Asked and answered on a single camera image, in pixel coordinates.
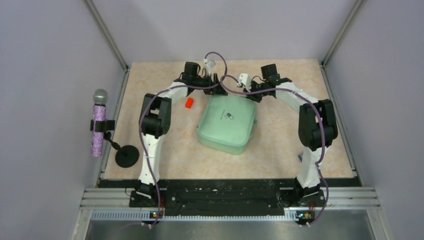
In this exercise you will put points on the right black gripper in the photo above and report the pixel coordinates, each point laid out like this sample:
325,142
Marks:
251,96

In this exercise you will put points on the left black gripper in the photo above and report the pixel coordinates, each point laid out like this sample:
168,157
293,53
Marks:
216,91

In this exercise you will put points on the mint green medicine case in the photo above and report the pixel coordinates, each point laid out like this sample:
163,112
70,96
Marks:
227,123

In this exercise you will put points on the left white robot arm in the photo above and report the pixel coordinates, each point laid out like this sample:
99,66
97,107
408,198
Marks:
155,118

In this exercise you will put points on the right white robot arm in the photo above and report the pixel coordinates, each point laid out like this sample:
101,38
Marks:
317,126

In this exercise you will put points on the orange red small box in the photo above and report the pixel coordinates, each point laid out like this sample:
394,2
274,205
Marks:
189,103

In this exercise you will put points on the purple glitter microphone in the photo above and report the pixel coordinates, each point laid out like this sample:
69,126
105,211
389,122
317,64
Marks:
100,99

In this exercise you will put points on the black microphone stand base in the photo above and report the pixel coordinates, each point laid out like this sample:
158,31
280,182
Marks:
127,156

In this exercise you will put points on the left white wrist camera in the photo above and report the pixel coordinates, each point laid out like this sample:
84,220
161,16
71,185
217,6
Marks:
208,65

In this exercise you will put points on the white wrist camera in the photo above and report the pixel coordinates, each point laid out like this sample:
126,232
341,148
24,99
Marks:
208,65
244,81

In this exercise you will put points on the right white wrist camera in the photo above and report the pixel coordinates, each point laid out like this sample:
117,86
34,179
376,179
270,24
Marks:
244,81

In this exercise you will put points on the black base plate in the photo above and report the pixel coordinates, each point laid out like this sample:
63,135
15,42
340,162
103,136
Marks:
228,197

